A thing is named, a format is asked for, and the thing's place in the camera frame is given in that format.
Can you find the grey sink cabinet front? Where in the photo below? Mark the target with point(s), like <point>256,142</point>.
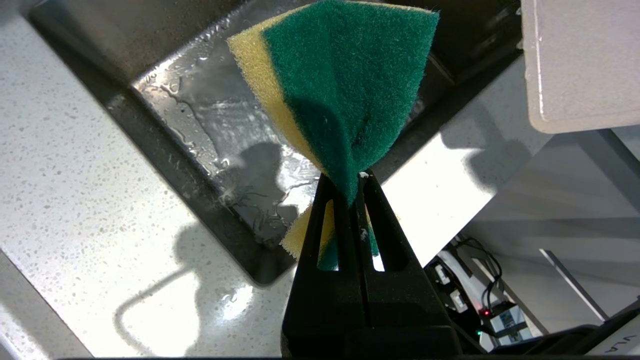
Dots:
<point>565,200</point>

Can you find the white plastic cutting board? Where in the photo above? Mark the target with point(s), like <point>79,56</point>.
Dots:
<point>580,60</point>

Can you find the stainless steel sink basin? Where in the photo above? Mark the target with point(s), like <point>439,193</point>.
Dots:
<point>220,115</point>

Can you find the green and yellow scrub sponge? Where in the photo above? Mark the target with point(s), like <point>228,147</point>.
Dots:
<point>350,75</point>

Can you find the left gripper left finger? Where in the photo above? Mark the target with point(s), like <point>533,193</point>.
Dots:
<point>320,300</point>

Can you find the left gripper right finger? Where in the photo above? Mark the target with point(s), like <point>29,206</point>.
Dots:
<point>400,295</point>

